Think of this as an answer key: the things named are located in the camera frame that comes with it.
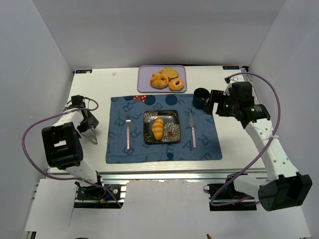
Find dark green mug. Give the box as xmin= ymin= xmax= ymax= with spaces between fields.
xmin=192 ymin=88 xmax=210 ymax=110

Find knife with pink handle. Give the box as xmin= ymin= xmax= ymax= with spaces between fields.
xmin=189 ymin=111 xmax=196 ymax=148

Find aluminium table edge rail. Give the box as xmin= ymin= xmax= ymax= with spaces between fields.
xmin=47 ymin=168 xmax=267 ymax=180

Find brown sliced bread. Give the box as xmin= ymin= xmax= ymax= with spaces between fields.
xmin=161 ymin=66 xmax=179 ymax=81

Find black floral square plate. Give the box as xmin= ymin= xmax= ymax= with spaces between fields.
xmin=144 ymin=110 xmax=181 ymax=144

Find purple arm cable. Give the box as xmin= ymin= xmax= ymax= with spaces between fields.
xmin=209 ymin=72 xmax=280 ymax=206
xmin=21 ymin=97 xmax=123 ymax=208

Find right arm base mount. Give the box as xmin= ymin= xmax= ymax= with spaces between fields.
xmin=200 ymin=172 xmax=257 ymax=212

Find metal serving tongs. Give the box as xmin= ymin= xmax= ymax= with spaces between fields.
xmin=82 ymin=128 xmax=98 ymax=145

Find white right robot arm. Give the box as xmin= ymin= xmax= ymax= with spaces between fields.
xmin=207 ymin=82 xmax=313 ymax=211

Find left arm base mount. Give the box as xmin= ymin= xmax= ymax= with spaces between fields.
xmin=74 ymin=182 xmax=123 ymax=209

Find striped long bread roll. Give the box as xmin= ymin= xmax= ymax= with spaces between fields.
xmin=152 ymin=118 xmax=164 ymax=140

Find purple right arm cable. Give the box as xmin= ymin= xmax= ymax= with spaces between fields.
xmin=209 ymin=72 xmax=280 ymax=206

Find striped round croissant bread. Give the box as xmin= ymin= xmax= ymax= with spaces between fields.
xmin=150 ymin=72 xmax=169 ymax=89

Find fork with pink handle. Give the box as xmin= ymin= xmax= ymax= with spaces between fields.
xmin=126 ymin=113 xmax=131 ymax=150

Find blue letter-print placemat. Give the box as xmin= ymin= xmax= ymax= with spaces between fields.
xmin=106 ymin=94 xmax=222 ymax=164

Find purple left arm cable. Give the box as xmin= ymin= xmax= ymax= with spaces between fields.
xmin=21 ymin=97 xmax=123 ymax=208

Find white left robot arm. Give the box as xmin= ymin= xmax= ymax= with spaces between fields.
xmin=41 ymin=95 xmax=102 ymax=185

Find glazed orange donut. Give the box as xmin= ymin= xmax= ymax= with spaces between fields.
xmin=168 ymin=78 xmax=184 ymax=91

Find lavender bread tray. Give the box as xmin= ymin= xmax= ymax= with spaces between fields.
xmin=137 ymin=65 xmax=187 ymax=94

